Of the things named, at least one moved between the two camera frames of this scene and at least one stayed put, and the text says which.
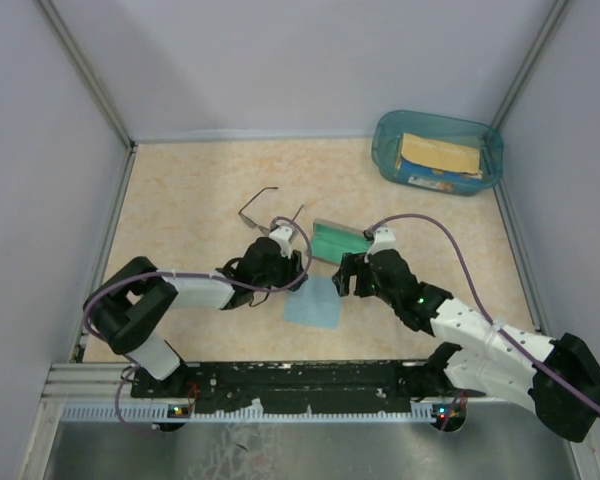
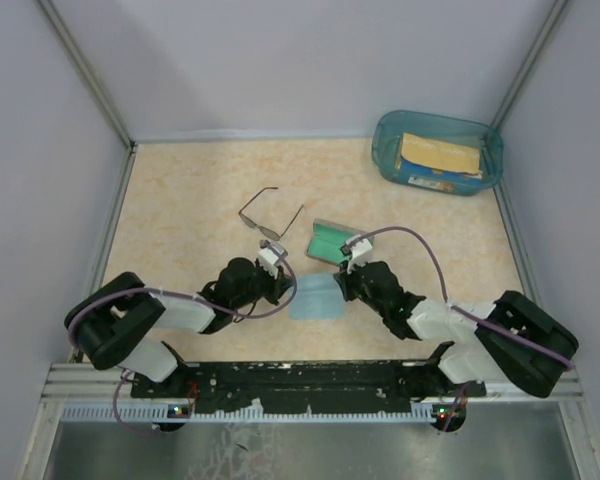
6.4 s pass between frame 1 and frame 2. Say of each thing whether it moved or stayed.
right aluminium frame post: stayed
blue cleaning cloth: moved
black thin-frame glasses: stayed
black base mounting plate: stayed
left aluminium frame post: stayed
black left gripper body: moved
